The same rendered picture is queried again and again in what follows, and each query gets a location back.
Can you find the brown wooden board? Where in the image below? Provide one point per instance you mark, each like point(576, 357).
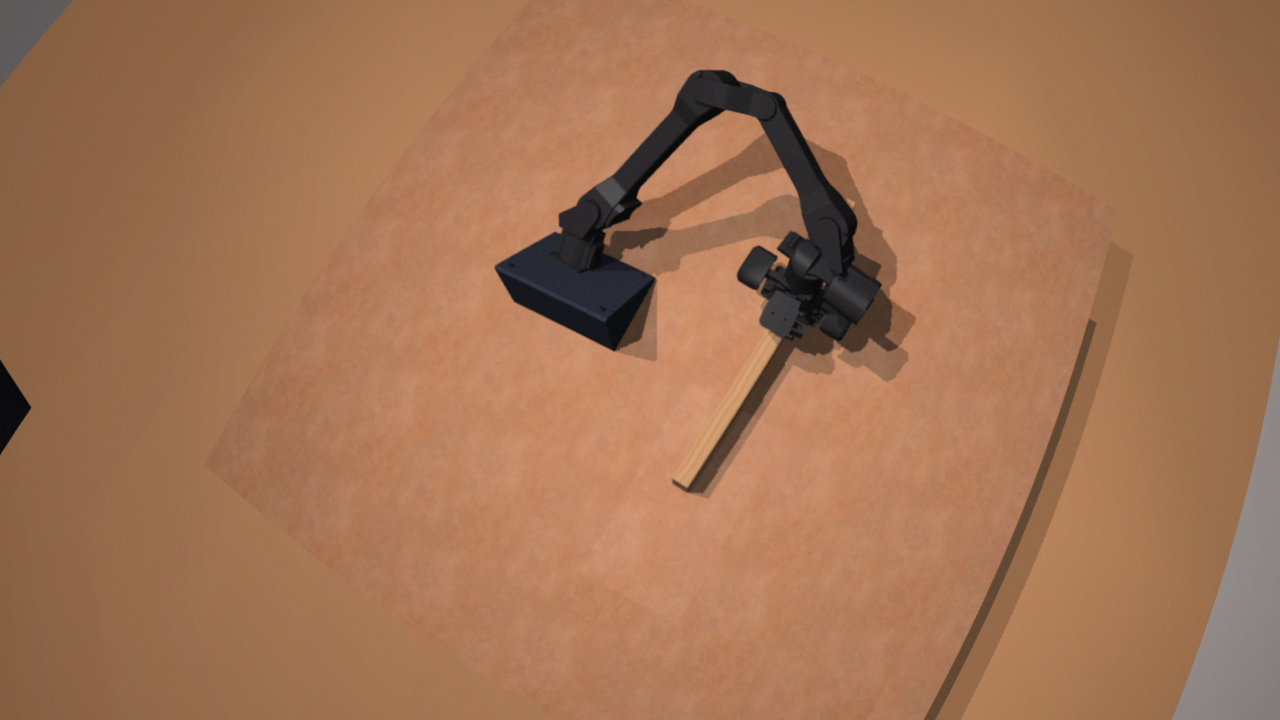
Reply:
point(728, 409)

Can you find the wooden post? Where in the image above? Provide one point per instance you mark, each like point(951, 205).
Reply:
point(849, 202)

